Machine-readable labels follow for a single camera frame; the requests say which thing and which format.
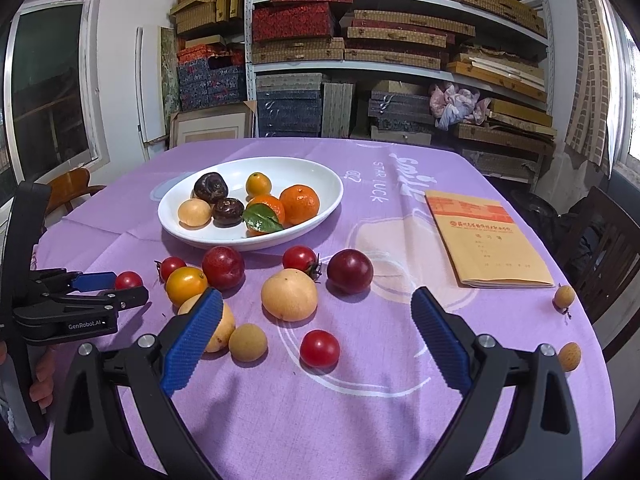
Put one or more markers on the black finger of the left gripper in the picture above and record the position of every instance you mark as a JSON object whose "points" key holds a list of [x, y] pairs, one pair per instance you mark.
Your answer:
{"points": [[128, 298]]}

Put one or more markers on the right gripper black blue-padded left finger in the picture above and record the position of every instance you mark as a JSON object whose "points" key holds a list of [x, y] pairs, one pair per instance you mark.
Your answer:
{"points": [[91, 436]]}

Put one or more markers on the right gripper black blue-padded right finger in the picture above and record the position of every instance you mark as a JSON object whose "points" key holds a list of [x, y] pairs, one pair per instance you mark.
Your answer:
{"points": [[540, 438]]}

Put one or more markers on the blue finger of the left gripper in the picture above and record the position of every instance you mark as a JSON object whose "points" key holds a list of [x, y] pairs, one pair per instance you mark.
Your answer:
{"points": [[93, 282]]}

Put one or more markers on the yellow orange tomato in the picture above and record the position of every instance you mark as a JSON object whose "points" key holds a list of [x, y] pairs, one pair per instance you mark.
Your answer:
{"points": [[185, 283]]}

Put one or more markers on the pale yellow pear fruit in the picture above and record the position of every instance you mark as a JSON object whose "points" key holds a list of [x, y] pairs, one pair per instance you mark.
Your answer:
{"points": [[220, 339]]}

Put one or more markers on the tan longan fruit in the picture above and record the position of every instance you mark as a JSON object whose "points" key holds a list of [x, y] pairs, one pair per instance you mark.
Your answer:
{"points": [[248, 343]]}

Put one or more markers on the dark brown passion fruit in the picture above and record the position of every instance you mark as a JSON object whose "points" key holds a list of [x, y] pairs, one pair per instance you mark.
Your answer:
{"points": [[210, 187]]}

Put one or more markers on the mandarin orange with leaf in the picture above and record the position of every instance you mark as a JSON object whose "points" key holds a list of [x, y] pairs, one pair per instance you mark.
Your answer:
{"points": [[264, 214]]}

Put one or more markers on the yellow-green citrus fruit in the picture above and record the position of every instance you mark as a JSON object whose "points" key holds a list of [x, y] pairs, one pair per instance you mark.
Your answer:
{"points": [[257, 184]]}

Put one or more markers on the dark brown mangosteen fruit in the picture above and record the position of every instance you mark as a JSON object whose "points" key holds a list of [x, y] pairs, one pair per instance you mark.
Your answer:
{"points": [[228, 212]]}

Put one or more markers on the grey knitted sleeve forearm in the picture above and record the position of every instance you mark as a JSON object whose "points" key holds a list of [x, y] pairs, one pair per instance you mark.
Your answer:
{"points": [[13, 409]]}

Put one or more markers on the person's left hand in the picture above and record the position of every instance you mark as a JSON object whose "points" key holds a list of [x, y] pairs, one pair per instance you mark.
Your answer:
{"points": [[41, 391]]}

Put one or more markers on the small red cherry tomato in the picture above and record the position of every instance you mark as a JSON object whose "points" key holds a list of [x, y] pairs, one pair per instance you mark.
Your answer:
{"points": [[127, 280], [167, 267]]}

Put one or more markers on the small longan at edge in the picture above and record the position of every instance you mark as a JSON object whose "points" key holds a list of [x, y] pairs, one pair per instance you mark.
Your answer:
{"points": [[570, 356]]}

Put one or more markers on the brown wooden chair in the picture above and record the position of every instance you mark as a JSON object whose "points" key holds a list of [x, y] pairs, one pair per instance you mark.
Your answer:
{"points": [[68, 187]]}

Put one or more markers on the dark red plum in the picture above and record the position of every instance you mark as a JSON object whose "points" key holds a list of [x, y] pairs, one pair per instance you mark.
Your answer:
{"points": [[223, 267], [350, 271]]}

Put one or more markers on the small pale peach fruit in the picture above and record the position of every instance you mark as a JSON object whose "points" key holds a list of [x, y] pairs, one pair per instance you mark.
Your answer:
{"points": [[194, 213]]}

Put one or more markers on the small longan near notebook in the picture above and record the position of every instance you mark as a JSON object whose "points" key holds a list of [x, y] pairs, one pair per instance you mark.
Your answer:
{"points": [[563, 299]]}

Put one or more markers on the large pale peach fruit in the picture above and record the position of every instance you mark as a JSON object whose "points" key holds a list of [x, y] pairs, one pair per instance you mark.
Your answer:
{"points": [[290, 295]]}

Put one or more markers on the cherry tomato with stem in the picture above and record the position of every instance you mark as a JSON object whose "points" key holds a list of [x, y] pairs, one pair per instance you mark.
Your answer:
{"points": [[304, 259]]}

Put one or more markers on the red cherry tomato front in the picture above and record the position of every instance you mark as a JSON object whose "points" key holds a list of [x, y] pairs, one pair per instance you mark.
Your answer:
{"points": [[320, 349]]}

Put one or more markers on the small mandarin orange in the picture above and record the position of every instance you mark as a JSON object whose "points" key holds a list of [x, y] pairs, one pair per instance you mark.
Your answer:
{"points": [[300, 204]]}

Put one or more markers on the white oval plate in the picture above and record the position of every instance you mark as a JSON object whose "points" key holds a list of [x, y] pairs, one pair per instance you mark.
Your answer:
{"points": [[250, 199]]}

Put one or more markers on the brown paper notebook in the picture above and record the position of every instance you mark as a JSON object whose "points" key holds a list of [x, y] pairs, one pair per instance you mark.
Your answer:
{"points": [[485, 245]]}

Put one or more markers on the purple printed tablecloth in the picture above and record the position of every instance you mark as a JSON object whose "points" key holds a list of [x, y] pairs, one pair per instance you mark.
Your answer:
{"points": [[349, 391]]}

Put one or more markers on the dark wooden chair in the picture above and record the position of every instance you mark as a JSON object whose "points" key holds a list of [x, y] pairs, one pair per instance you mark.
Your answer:
{"points": [[600, 253]]}

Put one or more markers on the framed picture in cardboard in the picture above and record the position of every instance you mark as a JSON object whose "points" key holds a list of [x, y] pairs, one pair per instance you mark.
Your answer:
{"points": [[232, 121]]}

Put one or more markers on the patterned curtain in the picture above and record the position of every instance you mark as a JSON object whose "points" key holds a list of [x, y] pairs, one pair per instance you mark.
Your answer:
{"points": [[587, 132]]}

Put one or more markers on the pink plastic bag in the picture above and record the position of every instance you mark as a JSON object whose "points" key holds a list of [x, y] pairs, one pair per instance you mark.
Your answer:
{"points": [[451, 105]]}

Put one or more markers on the white metal shelving unit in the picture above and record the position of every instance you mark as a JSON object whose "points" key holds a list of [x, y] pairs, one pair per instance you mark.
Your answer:
{"points": [[319, 66]]}

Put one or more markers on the window with white frame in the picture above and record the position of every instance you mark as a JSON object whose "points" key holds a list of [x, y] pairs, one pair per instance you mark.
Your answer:
{"points": [[51, 117]]}

